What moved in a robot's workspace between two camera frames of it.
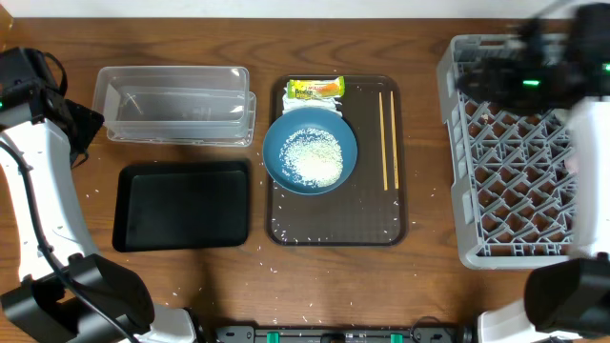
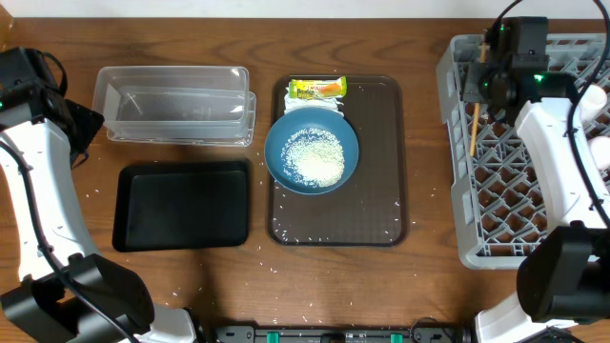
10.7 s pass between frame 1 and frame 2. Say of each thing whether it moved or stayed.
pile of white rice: stayed
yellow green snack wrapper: stayed
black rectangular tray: stayed
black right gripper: moved
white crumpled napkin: stayed
